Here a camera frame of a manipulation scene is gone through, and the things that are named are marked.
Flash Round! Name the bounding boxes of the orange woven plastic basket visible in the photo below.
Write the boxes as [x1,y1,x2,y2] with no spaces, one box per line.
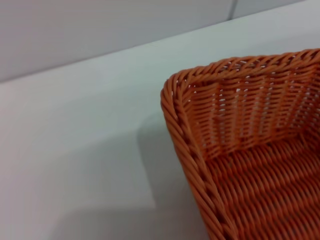
[160,48,320,240]

